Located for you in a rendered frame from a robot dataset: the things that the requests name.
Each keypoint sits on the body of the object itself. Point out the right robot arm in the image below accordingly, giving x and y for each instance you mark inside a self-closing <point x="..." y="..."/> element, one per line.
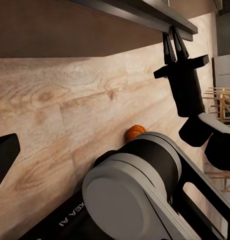
<point x="184" y="82"/>

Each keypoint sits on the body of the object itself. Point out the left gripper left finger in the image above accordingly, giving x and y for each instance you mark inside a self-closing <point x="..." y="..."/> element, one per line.
<point x="9" y="150"/>

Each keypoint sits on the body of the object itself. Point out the pumpkin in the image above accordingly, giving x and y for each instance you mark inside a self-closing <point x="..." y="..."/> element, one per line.
<point x="134" y="131"/>

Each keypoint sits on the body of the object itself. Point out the cabinet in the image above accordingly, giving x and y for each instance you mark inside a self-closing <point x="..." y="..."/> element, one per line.
<point x="94" y="28"/>

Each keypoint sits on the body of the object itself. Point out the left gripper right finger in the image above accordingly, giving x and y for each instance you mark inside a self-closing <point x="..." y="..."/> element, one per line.
<point x="225" y="146"/>

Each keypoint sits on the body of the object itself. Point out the breakfast table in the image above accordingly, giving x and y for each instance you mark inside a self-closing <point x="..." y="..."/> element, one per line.
<point x="224" y="173"/>

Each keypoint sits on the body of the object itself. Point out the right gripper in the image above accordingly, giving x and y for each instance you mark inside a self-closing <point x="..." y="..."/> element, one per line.
<point x="182" y="73"/>

